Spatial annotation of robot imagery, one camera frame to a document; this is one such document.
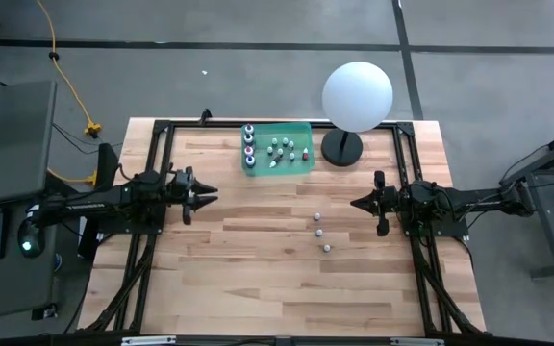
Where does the grey side desk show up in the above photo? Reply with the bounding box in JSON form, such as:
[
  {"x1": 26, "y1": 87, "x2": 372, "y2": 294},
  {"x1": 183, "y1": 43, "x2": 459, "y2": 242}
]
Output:
[{"x1": 0, "y1": 79, "x2": 63, "y2": 324}]

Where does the white globe lamp black stand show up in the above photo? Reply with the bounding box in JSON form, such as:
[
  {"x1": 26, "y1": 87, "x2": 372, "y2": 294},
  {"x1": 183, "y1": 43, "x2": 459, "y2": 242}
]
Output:
[{"x1": 319, "y1": 61, "x2": 395, "y2": 168}]

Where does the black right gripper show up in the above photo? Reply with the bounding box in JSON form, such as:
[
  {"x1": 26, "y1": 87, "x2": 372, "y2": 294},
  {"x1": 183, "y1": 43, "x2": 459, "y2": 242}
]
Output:
[{"x1": 350, "y1": 169, "x2": 406, "y2": 236}]

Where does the dark metal side stand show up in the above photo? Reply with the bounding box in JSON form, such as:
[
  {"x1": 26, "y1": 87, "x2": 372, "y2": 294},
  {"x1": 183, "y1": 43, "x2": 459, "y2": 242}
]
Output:
[{"x1": 497, "y1": 120, "x2": 554, "y2": 281}]

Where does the yellow extension cable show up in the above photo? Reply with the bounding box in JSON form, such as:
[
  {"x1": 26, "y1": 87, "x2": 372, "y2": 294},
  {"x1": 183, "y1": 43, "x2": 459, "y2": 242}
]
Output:
[{"x1": 35, "y1": 0, "x2": 104, "y2": 187}]

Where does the black upright panel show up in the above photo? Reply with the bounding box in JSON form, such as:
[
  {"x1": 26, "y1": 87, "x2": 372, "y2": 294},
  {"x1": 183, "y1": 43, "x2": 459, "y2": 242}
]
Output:
[{"x1": 77, "y1": 142, "x2": 120, "y2": 260}]

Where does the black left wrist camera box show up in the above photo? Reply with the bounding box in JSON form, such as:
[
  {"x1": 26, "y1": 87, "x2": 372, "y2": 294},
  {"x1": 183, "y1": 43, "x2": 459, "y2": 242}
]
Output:
[{"x1": 168, "y1": 181, "x2": 185, "y2": 209}]

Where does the black computer mouse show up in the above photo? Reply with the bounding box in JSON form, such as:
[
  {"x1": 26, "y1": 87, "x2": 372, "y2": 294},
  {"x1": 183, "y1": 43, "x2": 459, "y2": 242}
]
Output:
[{"x1": 16, "y1": 218, "x2": 47, "y2": 260}]

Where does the black aluminium table frame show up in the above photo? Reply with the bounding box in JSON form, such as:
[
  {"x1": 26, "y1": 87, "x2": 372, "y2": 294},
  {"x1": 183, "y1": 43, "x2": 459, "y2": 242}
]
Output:
[{"x1": 77, "y1": 118, "x2": 488, "y2": 337}]

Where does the silver metal bracket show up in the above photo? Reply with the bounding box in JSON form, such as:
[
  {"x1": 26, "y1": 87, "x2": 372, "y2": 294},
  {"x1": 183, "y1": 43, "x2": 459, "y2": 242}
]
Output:
[
  {"x1": 121, "y1": 335, "x2": 177, "y2": 346},
  {"x1": 390, "y1": 336, "x2": 445, "y2": 346}
]

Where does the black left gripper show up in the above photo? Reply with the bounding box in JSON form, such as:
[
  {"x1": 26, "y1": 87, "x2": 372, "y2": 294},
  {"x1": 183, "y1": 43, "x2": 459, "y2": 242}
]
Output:
[{"x1": 166, "y1": 166, "x2": 219, "y2": 226}]

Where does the teal translucent plastic tray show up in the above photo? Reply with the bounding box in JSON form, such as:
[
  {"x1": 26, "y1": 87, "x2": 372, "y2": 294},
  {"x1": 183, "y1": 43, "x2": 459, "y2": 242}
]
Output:
[{"x1": 240, "y1": 121, "x2": 316, "y2": 178}]

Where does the grey raised desk shelf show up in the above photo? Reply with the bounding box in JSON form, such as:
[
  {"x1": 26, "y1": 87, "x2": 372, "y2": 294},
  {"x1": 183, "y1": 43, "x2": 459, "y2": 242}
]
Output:
[{"x1": 0, "y1": 79, "x2": 59, "y2": 207}]

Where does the black floor cable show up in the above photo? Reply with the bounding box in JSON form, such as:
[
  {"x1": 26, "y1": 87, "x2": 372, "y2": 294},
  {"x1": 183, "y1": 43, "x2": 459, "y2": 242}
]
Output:
[{"x1": 51, "y1": 122, "x2": 124, "y2": 156}]

